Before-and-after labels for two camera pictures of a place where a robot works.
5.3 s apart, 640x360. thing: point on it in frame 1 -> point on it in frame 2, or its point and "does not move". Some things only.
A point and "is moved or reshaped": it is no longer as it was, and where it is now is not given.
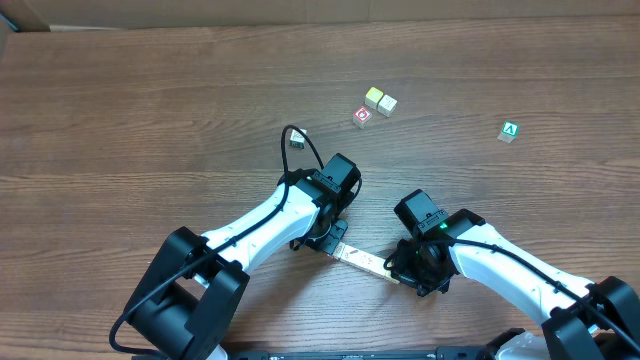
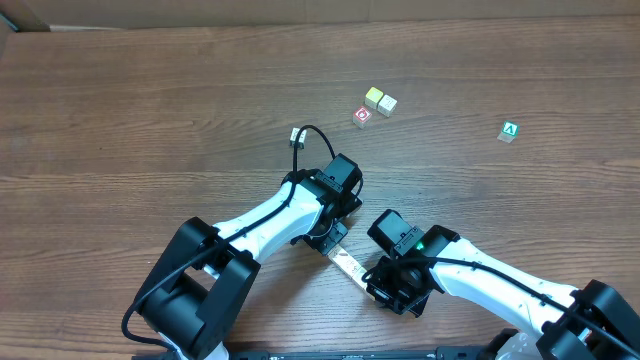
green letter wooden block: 510,130 does not move
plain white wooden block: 387,105 does not move
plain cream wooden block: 375,264 is moved or reshaped
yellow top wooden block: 372,97 does not move
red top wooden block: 361,117 does not move
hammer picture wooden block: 357,257 -> 345,262
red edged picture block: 367,261 -> 348,265
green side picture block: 297,139 does not move
